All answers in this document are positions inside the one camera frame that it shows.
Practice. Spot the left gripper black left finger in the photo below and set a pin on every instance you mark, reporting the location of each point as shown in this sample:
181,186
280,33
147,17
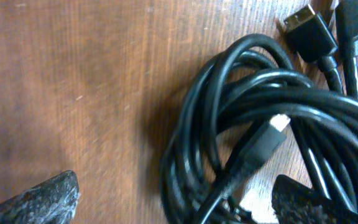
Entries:
52,201

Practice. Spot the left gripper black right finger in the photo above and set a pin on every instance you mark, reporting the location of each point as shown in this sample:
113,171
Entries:
293,202

